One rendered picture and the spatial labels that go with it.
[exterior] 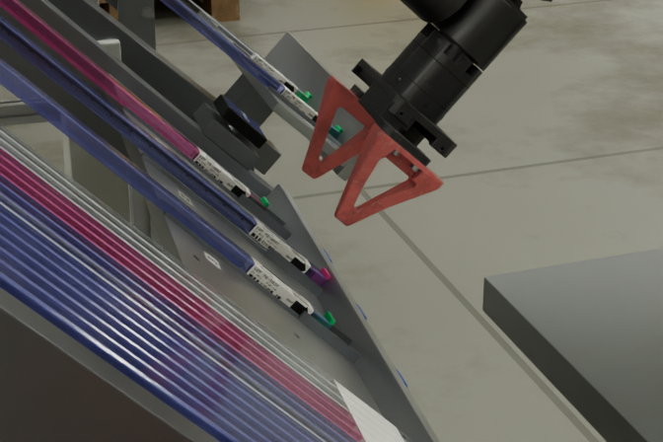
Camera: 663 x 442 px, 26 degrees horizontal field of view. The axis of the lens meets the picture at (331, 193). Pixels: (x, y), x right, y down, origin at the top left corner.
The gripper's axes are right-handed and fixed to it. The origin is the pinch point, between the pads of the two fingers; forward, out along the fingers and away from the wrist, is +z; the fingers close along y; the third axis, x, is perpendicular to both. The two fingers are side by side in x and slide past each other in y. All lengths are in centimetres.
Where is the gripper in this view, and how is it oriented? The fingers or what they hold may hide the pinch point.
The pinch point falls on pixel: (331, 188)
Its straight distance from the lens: 111.6
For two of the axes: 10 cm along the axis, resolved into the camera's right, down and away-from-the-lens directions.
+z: -6.6, 7.4, 1.1
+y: 2.7, 3.7, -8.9
